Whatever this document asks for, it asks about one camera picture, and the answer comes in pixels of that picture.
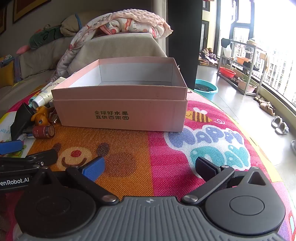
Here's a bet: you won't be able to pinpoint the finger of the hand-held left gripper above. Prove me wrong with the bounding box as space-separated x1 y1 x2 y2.
0 140 24 155
0 149 58 172

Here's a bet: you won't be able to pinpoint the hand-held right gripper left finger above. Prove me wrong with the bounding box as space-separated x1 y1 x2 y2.
30 156 119 206

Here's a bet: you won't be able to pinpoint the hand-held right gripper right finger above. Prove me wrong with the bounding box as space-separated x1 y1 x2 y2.
182 157 272 206

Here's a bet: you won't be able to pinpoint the red battery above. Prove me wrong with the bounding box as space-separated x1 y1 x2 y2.
32 125 56 139

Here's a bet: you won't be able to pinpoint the black plastic nozzle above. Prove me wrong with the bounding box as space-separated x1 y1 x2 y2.
10 103 36 141

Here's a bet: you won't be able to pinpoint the grey metal clip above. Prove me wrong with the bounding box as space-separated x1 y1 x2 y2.
49 111 61 125

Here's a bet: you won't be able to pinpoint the brown toy squirrel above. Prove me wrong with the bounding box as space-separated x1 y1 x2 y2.
31 105 53 127

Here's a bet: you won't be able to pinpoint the white adapter box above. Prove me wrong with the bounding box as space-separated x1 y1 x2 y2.
31 86 56 108

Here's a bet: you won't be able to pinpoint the pink cardboard box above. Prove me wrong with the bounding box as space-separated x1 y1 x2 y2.
51 57 188 132

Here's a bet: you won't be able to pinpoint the cream tube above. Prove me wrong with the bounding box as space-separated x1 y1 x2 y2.
47 76 67 90

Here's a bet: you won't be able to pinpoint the colourful cartoon play mat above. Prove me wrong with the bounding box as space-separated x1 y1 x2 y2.
0 76 296 241

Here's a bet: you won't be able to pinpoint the yellow cushion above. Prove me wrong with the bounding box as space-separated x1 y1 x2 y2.
0 61 16 89

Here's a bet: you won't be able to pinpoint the teal plastic basin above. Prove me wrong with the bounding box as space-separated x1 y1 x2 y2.
194 79 219 101

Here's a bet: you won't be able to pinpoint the white sandals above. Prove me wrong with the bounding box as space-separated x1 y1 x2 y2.
271 115 289 135

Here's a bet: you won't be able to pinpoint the beige shoes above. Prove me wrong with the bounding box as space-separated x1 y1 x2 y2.
254 94 276 116

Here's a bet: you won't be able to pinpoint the potted plant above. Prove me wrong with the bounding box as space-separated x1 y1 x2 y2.
238 71 258 93

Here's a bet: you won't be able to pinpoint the red plastic basin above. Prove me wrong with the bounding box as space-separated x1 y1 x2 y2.
219 66 236 78

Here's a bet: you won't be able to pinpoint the metal storage rack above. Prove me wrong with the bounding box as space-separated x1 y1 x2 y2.
217 38 269 96

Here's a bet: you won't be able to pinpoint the pile of shoes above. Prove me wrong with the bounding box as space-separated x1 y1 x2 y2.
199 47 219 66

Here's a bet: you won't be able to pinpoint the green plush toy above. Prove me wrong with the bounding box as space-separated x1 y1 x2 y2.
17 25 65 52

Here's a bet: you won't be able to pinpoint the beige covered sofa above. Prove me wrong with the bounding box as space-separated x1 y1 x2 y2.
0 9 169 109

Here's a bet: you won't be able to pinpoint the narrow framed picture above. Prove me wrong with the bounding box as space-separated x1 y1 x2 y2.
0 0 7 36

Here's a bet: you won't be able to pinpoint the beige pillow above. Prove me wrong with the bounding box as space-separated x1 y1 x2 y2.
60 13 94 37

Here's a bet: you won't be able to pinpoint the large framed picture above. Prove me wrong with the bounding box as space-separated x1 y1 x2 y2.
12 0 52 24

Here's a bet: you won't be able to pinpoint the pink printed blanket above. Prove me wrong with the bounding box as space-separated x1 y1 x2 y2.
50 11 173 82

